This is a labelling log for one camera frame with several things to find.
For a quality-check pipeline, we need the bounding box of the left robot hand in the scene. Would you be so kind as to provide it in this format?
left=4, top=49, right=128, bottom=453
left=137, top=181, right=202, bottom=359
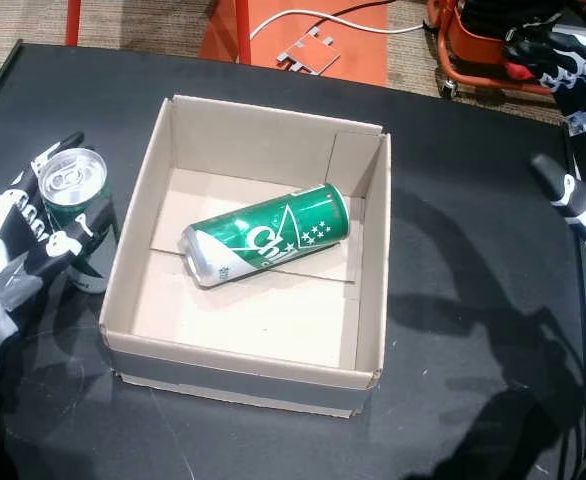
left=0, top=131, right=114, bottom=381

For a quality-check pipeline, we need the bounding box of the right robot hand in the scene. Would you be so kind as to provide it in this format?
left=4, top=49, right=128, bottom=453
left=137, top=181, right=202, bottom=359
left=502, top=27, right=586, bottom=256

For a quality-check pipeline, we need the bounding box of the green Chilsung cider can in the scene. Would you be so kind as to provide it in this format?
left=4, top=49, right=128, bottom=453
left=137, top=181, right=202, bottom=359
left=37, top=146, right=119, bottom=296
left=177, top=182, right=352, bottom=290

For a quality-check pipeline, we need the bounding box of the open cardboard box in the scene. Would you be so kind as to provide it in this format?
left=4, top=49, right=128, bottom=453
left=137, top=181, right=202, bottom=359
left=97, top=93, right=393, bottom=420

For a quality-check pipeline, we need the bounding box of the red knob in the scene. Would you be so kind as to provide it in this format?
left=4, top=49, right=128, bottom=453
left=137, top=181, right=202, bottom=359
left=505, top=59, right=534, bottom=80

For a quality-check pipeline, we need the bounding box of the orange utility cart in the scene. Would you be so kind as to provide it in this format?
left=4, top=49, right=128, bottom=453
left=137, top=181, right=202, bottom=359
left=422, top=0, right=586, bottom=99

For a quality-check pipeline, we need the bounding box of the orange floor plate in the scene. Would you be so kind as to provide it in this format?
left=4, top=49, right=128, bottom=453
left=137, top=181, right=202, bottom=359
left=200, top=0, right=390, bottom=86

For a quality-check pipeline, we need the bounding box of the black hose bundle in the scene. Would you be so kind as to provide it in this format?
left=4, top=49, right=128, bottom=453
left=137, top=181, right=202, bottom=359
left=460, top=0, right=564, bottom=36

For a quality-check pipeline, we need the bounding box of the orange frame post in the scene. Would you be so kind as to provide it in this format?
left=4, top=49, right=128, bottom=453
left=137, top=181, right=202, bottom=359
left=232, top=0, right=252, bottom=65
left=65, top=0, right=83, bottom=47

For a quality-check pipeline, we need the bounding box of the white floor cable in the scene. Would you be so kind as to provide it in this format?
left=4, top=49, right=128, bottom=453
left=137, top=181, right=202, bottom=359
left=249, top=9, right=427, bottom=40

